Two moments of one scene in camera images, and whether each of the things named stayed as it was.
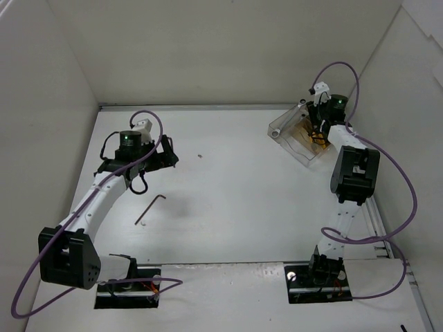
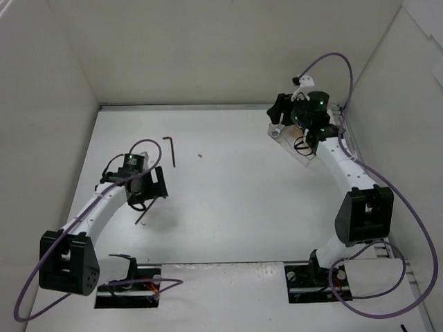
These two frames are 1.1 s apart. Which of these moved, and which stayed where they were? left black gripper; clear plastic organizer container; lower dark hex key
Moved: left black gripper
Stayed: lower dark hex key; clear plastic organizer container
